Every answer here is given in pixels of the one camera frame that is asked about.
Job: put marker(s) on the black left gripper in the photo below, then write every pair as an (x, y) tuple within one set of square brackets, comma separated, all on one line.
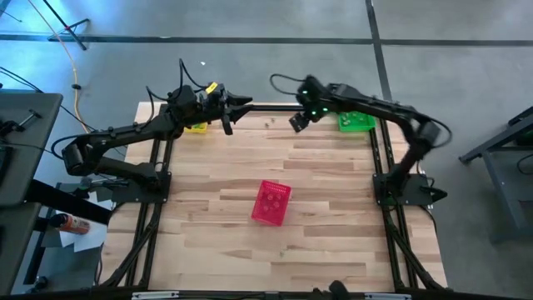
[(216, 104)]

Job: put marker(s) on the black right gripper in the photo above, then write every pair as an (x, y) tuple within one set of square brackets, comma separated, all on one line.
[(314, 109)]

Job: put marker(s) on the red plastic basket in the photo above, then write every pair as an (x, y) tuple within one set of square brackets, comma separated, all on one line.
[(260, 216)]

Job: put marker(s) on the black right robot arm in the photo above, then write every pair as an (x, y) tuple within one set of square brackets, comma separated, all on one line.
[(375, 104)]

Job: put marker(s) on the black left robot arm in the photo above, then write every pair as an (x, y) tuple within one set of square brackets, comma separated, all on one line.
[(125, 131)]

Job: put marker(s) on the yellow plastic basket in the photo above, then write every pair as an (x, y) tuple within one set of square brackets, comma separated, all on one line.
[(200, 129)]

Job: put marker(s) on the green plastic basket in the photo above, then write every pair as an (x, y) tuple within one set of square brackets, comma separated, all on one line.
[(366, 125)]

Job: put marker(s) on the black tripod stand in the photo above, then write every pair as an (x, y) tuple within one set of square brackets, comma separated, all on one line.
[(68, 29)]

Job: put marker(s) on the black diagonal beam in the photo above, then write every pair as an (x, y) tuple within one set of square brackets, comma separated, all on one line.
[(71, 204)]

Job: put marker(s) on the white paper sheets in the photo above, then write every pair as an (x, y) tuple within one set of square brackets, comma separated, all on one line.
[(89, 239)]

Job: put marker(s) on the orange bottle black cap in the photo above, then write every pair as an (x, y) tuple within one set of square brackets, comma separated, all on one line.
[(75, 225)]

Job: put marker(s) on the grey side table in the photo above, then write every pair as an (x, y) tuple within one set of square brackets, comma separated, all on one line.
[(29, 102)]

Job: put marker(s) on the dark grey cart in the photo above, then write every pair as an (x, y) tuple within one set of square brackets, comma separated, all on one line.
[(512, 187)]

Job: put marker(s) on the black clamp tool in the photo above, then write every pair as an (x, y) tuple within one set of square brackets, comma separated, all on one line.
[(8, 127)]

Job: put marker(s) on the black caster wheel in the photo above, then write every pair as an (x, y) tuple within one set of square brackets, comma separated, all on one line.
[(40, 284)]

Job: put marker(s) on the silver metal bracket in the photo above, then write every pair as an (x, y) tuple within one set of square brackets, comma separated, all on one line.
[(387, 296), (154, 295)]

